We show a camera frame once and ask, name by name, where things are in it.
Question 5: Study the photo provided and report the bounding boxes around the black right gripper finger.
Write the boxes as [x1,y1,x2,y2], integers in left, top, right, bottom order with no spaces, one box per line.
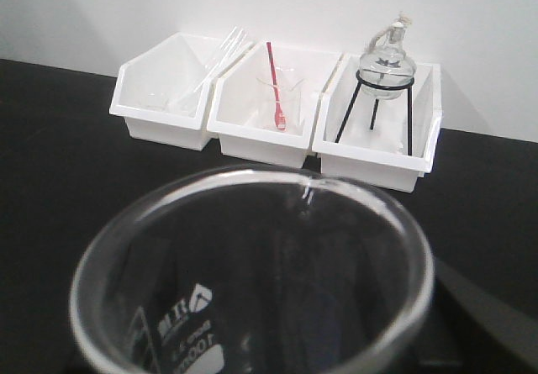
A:
[415,259,537,373]

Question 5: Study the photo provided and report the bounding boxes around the right white plastic bin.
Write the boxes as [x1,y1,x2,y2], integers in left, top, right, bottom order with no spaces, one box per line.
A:
[312,54,442,192]

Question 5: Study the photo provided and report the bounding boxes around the clear glass beaker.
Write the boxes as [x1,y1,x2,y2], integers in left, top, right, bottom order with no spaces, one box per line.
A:
[69,166,435,373]

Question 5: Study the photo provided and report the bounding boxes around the red plastic spatula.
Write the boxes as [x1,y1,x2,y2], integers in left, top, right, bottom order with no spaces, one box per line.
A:
[266,41,286,131]

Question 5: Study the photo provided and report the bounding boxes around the left white plastic bin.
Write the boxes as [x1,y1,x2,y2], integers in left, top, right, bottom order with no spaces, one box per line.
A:
[108,32,256,152]

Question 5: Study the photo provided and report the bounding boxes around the glass beaker in bin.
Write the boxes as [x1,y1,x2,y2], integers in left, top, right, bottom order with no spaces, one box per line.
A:
[254,66,304,135]

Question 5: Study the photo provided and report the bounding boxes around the middle white plastic bin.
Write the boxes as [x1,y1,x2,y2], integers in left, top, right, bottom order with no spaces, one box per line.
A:
[208,42,341,167]

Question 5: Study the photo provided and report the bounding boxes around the black wire tripod stand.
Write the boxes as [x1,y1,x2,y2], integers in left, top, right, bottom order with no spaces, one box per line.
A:
[334,70,415,156]

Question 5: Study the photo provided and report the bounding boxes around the glass alcohol lamp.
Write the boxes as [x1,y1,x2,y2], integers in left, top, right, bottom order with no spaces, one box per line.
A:
[358,13,416,100]

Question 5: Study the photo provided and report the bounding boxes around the white plastic bin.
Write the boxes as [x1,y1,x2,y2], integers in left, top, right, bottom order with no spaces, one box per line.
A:
[108,32,256,152]
[208,42,341,167]
[312,54,442,192]

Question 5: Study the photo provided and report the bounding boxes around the clear glass test tubes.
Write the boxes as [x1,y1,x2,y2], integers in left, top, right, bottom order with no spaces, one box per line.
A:
[171,26,247,113]

